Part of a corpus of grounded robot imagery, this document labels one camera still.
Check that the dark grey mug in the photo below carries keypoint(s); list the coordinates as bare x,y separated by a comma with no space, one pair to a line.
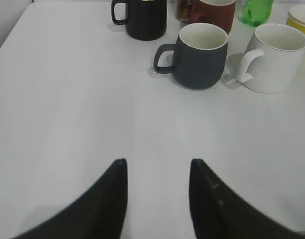
199,56

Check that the green soda bottle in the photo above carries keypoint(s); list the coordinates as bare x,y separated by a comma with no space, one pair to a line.
257,12

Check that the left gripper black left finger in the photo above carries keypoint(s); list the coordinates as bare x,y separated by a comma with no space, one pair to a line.
99,213

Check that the white mug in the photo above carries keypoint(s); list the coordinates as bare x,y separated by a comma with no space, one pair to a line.
272,58

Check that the yellow paper cup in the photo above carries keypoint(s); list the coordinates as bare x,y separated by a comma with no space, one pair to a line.
296,17

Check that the black mug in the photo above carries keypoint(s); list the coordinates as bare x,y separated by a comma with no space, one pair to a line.
144,20

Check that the brown coffee drink bottle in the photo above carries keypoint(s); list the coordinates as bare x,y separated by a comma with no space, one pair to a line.
183,10

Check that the dark red mug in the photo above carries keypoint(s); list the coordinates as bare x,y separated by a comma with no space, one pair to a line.
217,12

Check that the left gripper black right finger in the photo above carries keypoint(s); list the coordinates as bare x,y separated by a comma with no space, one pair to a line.
217,212

